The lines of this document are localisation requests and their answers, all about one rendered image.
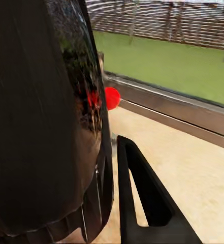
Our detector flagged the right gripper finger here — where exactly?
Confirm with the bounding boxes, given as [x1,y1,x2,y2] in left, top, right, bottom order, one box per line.
[117,135,203,244]

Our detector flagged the electric kettle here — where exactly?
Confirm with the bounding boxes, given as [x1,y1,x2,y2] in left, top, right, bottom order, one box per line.
[0,0,114,244]

